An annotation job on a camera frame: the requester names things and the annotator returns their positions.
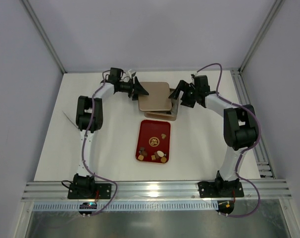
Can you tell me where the gold tin lid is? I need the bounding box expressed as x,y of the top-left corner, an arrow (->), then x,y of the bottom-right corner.
138,82 -> 172,112

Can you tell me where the gold square tin box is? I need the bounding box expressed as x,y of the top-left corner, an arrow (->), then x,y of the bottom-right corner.
144,100 -> 179,121

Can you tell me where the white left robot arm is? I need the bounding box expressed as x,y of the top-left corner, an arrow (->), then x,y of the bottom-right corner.
69,67 -> 149,199

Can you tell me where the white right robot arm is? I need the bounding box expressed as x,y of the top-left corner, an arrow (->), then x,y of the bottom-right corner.
169,75 -> 259,198

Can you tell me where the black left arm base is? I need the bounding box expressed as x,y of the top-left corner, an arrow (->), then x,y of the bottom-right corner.
67,174 -> 112,200

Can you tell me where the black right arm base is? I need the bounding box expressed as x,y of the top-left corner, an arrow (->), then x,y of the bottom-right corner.
198,180 -> 245,198

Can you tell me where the brown leaf chocolate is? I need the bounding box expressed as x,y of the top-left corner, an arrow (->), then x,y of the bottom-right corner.
141,151 -> 148,157

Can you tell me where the red rectangular tray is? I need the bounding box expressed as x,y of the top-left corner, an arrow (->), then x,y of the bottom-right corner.
135,119 -> 171,164

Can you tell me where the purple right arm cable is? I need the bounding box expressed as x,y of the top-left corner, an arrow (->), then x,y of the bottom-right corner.
197,63 -> 262,218

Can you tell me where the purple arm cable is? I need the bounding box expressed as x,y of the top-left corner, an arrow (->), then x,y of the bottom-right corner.
197,63 -> 262,218
80,69 -> 118,216

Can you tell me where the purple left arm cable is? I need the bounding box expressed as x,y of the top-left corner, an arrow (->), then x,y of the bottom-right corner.
80,69 -> 118,216

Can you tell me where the aluminium right side rail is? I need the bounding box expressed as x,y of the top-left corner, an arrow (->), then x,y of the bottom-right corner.
231,69 -> 274,179

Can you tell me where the aluminium rail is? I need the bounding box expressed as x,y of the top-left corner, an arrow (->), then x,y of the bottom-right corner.
21,179 -> 292,202
231,69 -> 274,179

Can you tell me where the aluminium front rail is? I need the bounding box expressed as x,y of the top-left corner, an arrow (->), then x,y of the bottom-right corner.
21,179 -> 292,202

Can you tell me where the slotted cable duct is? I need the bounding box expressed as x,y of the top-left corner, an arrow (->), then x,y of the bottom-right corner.
33,200 -> 218,212

